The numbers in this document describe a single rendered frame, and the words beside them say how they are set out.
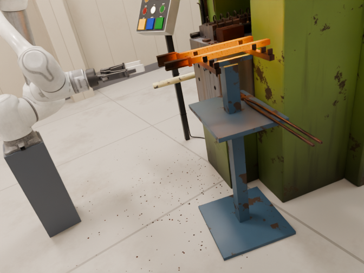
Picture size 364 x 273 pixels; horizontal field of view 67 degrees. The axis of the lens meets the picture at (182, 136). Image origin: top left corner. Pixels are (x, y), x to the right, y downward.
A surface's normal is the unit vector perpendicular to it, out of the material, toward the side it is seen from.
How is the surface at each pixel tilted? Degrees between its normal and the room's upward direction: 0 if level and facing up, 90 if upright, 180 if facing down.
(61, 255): 0
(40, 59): 62
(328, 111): 90
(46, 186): 90
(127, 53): 90
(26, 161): 90
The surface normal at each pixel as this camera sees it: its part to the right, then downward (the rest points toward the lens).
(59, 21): 0.54, 0.32
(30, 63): 0.28, -0.11
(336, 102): 0.32, 0.41
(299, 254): -0.17, -0.86
